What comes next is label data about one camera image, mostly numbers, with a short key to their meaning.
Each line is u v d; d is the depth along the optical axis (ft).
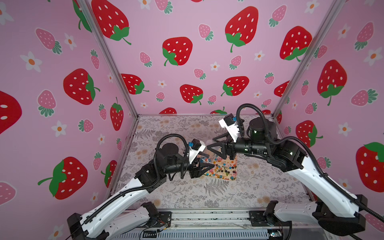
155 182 1.52
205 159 1.98
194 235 2.30
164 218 2.44
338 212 1.27
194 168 1.73
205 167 1.93
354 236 1.39
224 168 3.00
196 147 1.72
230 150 1.55
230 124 1.57
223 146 1.57
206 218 2.48
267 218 2.17
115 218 1.70
